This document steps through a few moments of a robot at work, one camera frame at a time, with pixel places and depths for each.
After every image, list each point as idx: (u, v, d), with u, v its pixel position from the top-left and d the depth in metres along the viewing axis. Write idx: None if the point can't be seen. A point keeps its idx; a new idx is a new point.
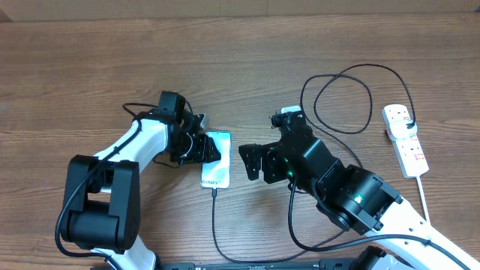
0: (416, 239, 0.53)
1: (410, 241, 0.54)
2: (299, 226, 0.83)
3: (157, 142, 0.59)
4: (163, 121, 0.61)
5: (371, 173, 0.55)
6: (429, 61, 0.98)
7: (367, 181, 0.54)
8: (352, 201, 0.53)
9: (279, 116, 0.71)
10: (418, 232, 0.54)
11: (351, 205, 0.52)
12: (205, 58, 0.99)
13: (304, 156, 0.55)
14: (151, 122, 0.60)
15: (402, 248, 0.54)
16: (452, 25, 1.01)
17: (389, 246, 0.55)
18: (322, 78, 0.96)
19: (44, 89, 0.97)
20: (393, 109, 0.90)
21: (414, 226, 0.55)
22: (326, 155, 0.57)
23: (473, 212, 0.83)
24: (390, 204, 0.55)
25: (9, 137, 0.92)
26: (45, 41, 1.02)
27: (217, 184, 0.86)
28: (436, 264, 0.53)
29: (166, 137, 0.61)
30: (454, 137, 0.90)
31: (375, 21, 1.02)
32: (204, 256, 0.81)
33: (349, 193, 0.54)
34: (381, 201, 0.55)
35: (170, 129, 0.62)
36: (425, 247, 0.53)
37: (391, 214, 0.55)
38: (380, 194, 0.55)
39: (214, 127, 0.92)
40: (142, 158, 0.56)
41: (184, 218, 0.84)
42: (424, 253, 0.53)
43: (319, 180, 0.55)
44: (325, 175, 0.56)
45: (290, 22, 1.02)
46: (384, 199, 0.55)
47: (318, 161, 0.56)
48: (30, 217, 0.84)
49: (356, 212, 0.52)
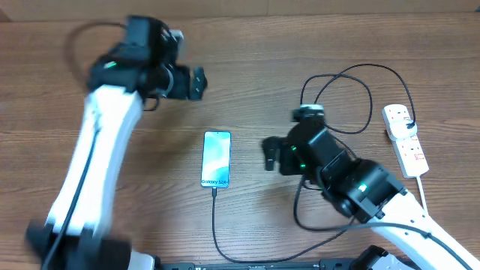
0: (416, 231, 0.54)
1: (410, 232, 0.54)
2: (299, 226, 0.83)
3: (133, 115, 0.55)
4: (128, 75, 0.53)
5: (377, 164, 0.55)
6: (429, 61, 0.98)
7: (372, 169, 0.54)
8: (357, 188, 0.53)
9: (300, 111, 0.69)
10: (420, 223, 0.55)
11: (355, 192, 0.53)
12: (205, 58, 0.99)
13: (309, 143, 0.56)
14: (112, 86, 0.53)
15: (402, 238, 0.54)
16: (452, 25, 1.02)
17: (388, 235, 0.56)
18: (322, 78, 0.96)
19: (44, 89, 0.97)
20: (393, 109, 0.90)
21: (416, 217, 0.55)
22: (331, 144, 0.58)
23: (474, 212, 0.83)
24: (394, 194, 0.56)
25: (9, 137, 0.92)
26: (45, 41, 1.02)
27: (216, 183, 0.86)
28: (433, 257, 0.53)
29: (136, 101, 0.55)
30: (454, 137, 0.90)
31: (375, 20, 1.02)
32: (204, 256, 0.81)
33: (353, 181, 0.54)
34: (385, 191, 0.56)
35: (141, 79, 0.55)
36: (425, 240, 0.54)
37: (394, 205, 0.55)
38: (386, 185, 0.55)
39: (214, 127, 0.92)
40: (112, 158, 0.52)
41: (184, 218, 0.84)
42: (424, 244, 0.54)
43: (323, 167, 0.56)
44: (330, 163, 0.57)
45: (290, 22, 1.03)
46: (388, 190, 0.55)
47: (322, 149, 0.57)
48: (30, 217, 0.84)
49: (359, 199, 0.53)
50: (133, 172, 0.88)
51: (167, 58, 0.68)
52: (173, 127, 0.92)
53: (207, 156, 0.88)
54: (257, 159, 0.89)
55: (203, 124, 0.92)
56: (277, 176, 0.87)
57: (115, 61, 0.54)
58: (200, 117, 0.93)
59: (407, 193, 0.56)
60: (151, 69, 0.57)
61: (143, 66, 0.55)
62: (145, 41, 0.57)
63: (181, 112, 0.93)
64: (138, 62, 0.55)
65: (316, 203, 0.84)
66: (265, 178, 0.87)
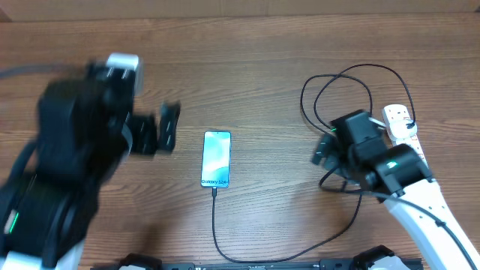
0: (431, 217, 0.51)
1: (425, 217, 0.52)
2: (299, 226, 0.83)
3: (68, 265, 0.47)
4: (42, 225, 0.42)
5: (412, 148, 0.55)
6: (429, 61, 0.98)
7: (405, 151, 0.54)
8: (384, 163, 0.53)
9: None
10: (436, 213, 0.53)
11: (383, 166, 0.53)
12: (205, 58, 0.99)
13: (346, 119, 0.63)
14: (25, 259, 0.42)
15: (414, 220, 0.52)
16: (452, 25, 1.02)
17: (402, 215, 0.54)
18: (322, 78, 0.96)
19: (44, 89, 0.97)
20: (393, 109, 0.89)
21: (435, 205, 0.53)
22: (367, 127, 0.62)
23: (473, 212, 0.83)
24: (420, 178, 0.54)
25: (9, 137, 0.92)
26: (45, 41, 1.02)
27: (216, 183, 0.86)
28: (442, 247, 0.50)
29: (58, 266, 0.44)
30: (454, 137, 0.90)
31: (375, 21, 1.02)
32: (204, 256, 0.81)
33: (384, 157, 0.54)
34: (414, 175, 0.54)
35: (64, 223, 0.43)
36: (439, 229, 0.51)
37: (415, 187, 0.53)
38: (415, 169, 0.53)
39: (214, 127, 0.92)
40: None
41: (184, 218, 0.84)
42: (434, 232, 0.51)
43: (356, 145, 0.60)
44: (364, 143, 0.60)
45: (290, 22, 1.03)
46: (418, 175, 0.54)
47: (358, 128, 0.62)
48: None
49: (385, 172, 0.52)
50: (133, 172, 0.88)
51: (94, 148, 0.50)
52: None
53: (207, 156, 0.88)
54: (257, 159, 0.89)
55: (203, 124, 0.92)
56: (277, 176, 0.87)
57: (28, 194, 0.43)
58: (200, 117, 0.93)
59: (433, 182, 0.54)
60: (82, 186, 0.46)
61: (63, 198, 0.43)
62: (73, 153, 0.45)
63: (181, 112, 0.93)
64: (68, 178, 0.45)
65: (316, 203, 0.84)
66: (266, 178, 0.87)
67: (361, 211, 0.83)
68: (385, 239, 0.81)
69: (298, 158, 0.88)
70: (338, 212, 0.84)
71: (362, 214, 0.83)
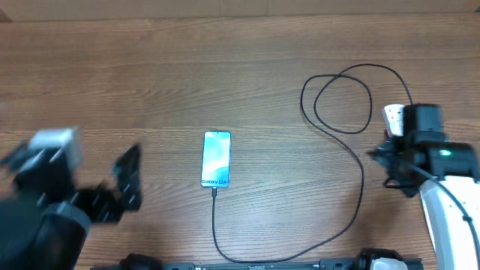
0: (460, 208, 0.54)
1: (454, 208, 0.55)
2: (299, 226, 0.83)
3: None
4: None
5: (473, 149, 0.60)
6: (429, 61, 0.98)
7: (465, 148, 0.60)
8: (438, 149, 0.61)
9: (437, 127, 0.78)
10: (471, 211, 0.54)
11: (435, 152, 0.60)
12: (205, 58, 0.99)
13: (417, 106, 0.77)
14: None
15: (442, 206, 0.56)
16: (452, 25, 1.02)
17: (434, 199, 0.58)
18: (322, 78, 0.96)
19: (44, 89, 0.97)
20: (393, 109, 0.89)
21: (470, 202, 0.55)
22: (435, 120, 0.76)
23: None
24: (466, 175, 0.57)
25: (9, 137, 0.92)
26: (45, 41, 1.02)
27: (216, 183, 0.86)
28: (458, 238, 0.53)
29: None
30: (454, 138, 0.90)
31: (375, 20, 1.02)
32: (204, 256, 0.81)
33: (442, 146, 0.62)
34: (462, 172, 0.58)
35: None
36: (462, 222, 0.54)
37: (455, 179, 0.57)
38: (466, 166, 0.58)
39: (214, 127, 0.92)
40: None
41: (184, 218, 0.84)
42: (457, 224, 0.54)
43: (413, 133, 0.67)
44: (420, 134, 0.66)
45: (290, 22, 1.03)
46: (466, 172, 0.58)
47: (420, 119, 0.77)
48: None
49: (434, 155, 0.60)
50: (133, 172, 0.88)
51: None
52: (173, 127, 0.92)
53: (207, 156, 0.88)
54: (257, 159, 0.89)
55: (203, 124, 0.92)
56: (277, 176, 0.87)
57: None
58: (200, 117, 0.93)
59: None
60: None
61: None
62: None
63: (180, 113, 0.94)
64: None
65: (316, 203, 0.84)
66: (266, 178, 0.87)
67: (361, 211, 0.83)
68: (385, 239, 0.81)
69: (298, 158, 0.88)
70: (338, 212, 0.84)
71: (361, 214, 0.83)
